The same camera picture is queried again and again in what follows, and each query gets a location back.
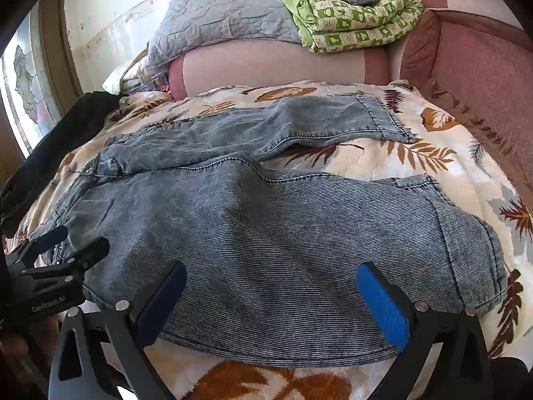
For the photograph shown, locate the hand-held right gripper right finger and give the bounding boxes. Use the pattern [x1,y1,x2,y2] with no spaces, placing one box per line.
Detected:
[356,262,494,400]

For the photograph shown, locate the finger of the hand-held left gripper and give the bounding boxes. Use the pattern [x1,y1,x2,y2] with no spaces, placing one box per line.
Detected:
[21,237,111,289]
[7,225,69,268]

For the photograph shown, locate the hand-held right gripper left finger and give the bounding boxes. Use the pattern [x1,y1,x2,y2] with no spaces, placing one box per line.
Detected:
[48,260,188,400]

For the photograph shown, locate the grey denim pants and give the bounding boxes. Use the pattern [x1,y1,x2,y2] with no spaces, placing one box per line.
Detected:
[52,95,509,368]

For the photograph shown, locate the black cloth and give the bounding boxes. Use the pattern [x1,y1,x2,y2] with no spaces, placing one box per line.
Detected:
[0,91,121,238]

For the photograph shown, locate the leaf print blanket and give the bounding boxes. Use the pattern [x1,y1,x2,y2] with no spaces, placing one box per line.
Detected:
[4,79,533,400]

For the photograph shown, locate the stained glass window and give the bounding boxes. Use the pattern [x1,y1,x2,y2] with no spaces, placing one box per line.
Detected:
[0,8,46,155]

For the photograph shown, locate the white cloth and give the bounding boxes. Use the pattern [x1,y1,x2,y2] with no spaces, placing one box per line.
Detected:
[102,46,151,94]

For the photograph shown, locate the pink cloth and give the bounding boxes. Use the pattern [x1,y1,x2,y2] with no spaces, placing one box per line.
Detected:
[169,0,533,213]

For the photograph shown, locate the grey quilted blanket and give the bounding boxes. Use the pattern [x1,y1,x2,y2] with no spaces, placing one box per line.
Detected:
[146,0,302,78]

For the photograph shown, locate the green patterned blanket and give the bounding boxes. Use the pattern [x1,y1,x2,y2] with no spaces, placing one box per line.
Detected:
[270,0,425,53]

